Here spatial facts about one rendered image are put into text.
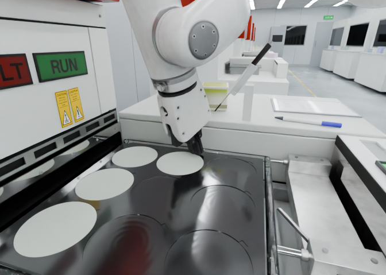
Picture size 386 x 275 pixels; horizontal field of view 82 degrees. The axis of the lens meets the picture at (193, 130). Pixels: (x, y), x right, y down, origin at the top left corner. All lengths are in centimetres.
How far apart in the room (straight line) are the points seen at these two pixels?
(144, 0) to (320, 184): 44
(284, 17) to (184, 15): 1320
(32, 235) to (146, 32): 32
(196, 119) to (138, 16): 21
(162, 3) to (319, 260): 38
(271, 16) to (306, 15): 162
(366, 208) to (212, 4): 36
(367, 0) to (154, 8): 44
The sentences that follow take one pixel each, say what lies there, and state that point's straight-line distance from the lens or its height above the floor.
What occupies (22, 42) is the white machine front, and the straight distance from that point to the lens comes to 46.
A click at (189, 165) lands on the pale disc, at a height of 90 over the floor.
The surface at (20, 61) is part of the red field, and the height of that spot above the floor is 111.
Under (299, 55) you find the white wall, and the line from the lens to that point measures 1356.
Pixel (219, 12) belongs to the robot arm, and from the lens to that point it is 32.
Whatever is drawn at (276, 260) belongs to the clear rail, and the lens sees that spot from 32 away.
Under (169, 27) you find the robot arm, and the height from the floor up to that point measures 116.
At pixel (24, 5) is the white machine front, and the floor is 119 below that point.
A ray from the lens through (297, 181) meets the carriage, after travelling 50.
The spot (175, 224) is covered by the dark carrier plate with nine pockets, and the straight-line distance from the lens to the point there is 34.
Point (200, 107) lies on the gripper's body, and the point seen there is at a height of 102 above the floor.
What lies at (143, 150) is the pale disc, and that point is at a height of 90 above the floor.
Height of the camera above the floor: 114
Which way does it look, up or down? 21 degrees down
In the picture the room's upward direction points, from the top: straight up
